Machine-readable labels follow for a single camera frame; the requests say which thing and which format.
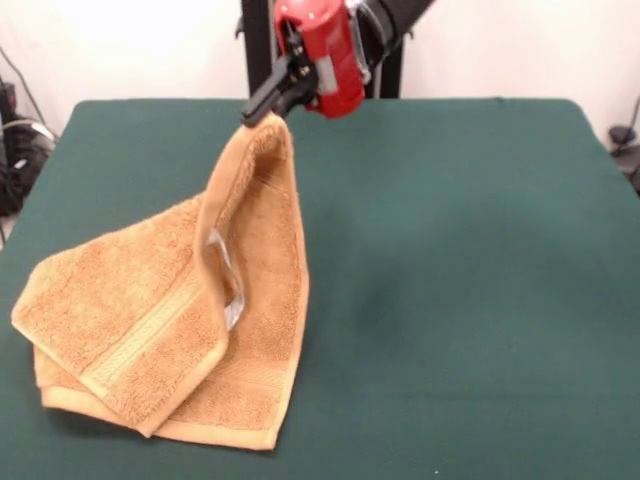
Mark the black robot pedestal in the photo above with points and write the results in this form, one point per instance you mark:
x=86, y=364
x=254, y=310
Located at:
x=257, y=50

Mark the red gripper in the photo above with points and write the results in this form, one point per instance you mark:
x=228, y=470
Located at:
x=335, y=55

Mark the tan terry towel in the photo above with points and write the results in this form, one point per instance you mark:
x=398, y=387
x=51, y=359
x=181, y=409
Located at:
x=150, y=310

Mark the black equipment bundle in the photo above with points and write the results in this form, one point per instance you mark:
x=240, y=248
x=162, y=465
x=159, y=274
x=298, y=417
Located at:
x=20, y=170

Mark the dark green table cloth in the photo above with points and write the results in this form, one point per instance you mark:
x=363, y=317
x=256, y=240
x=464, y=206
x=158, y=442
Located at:
x=450, y=300

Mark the black wall plug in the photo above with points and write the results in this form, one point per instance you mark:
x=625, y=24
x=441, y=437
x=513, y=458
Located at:
x=8, y=95

